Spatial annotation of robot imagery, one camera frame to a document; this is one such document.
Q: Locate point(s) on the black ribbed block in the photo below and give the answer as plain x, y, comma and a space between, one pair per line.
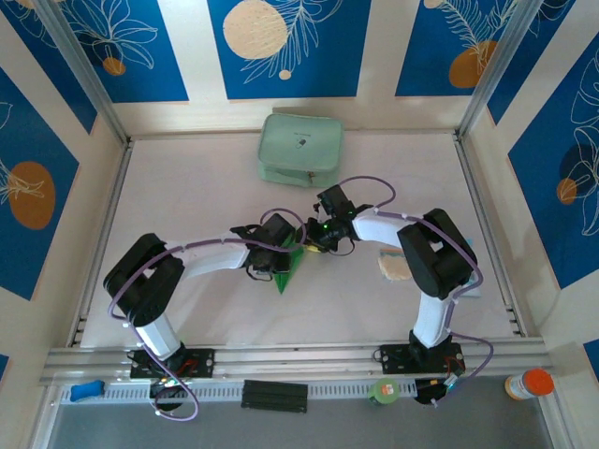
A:
274, 396

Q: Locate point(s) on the grey metal tray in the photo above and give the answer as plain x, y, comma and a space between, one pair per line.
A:
327, 430

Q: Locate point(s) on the long aluminium base rail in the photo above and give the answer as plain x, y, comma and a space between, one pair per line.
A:
299, 357

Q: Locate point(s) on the aluminium side rail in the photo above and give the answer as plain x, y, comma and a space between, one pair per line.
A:
489, 234
106, 234

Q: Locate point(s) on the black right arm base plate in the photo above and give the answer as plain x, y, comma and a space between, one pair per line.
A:
395, 357

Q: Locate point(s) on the green paper sheet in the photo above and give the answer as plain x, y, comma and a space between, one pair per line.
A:
284, 280

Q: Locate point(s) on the mint green zip pouch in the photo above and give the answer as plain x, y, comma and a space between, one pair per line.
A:
299, 145

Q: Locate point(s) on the blue bone-shaped toy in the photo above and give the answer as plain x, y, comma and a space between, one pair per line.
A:
86, 392

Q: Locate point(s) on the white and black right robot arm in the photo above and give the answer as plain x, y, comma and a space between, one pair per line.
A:
433, 318

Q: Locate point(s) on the aluminium frame post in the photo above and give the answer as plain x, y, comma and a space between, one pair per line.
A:
496, 65
79, 65

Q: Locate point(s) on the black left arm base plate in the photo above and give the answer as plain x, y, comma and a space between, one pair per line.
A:
201, 362

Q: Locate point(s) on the small circuit board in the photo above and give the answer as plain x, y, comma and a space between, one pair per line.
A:
453, 381
168, 382

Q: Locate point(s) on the blue and white packet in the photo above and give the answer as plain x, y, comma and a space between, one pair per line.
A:
475, 290

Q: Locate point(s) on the green tape roll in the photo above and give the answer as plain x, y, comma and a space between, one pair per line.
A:
384, 392

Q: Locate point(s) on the orange-capped bottle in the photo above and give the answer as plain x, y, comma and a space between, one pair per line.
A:
531, 384

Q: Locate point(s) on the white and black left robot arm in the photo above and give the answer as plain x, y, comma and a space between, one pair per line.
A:
159, 334

